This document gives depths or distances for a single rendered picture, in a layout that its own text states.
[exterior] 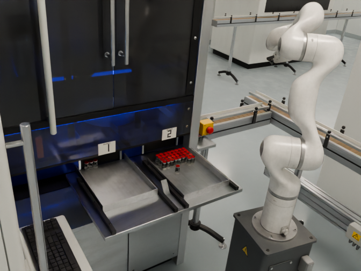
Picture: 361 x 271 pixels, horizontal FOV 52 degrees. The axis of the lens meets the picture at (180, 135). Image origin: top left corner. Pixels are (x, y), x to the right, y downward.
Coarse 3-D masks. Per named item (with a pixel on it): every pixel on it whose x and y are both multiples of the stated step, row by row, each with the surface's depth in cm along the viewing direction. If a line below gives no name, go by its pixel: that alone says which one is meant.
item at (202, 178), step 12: (156, 168) 180; (180, 168) 187; (192, 168) 188; (204, 168) 188; (168, 180) 172; (180, 180) 178; (192, 180) 178; (204, 180) 179; (216, 180) 180; (228, 180) 175; (180, 192) 164; (192, 192) 165; (204, 192) 169
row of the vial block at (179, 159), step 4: (180, 156) 188; (184, 156) 188; (164, 160) 184; (168, 160) 184; (172, 160) 184; (176, 160) 186; (180, 160) 187; (184, 160) 189; (164, 164) 183; (168, 164) 184; (172, 164) 185; (176, 164) 187; (180, 164) 188; (184, 164) 190; (164, 168) 183; (168, 168) 185
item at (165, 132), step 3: (168, 129) 187; (171, 129) 189; (174, 129) 190; (162, 132) 186; (165, 132) 187; (168, 132) 188; (171, 132) 190; (174, 132) 191; (162, 135) 187; (165, 135) 188; (171, 135) 191; (174, 135) 192; (162, 138) 188; (165, 138) 189; (168, 138) 190
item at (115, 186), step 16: (128, 160) 186; (80, 176) 172; (96, 176) 175; (112, 176) 176; (128, 176) 177; (144, 176) 174; (96, 192) 164; (112, 192) 165; (128, 192) 166; (144, 192) 162; (112, 208) 155
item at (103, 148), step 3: (111, 141) 172; (114, 141) 173; (99, 144) 169; (102, 144) 169; (105, 144) 170; (111, 144) 172; (114, 144) 173; (99, 147) 169; (102, 147) 170; (105, 147) 171; (111, 147) 173; (114, 147) 174; (99, 150) 170; (102, 150) 171; (105, 150) 172; (111, 150) 174; (114, 150) 175; (99, 153) 171; (102, 153) 172; (105, 153) 173
